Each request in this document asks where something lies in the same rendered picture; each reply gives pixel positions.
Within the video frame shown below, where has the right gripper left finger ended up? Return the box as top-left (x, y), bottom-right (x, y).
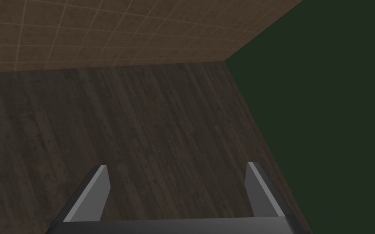
top-left (56, 165), bottom-right (111, 223)

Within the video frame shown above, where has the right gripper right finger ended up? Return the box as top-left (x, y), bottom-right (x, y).
top-left (244, 161), bottom-right (295, 218)

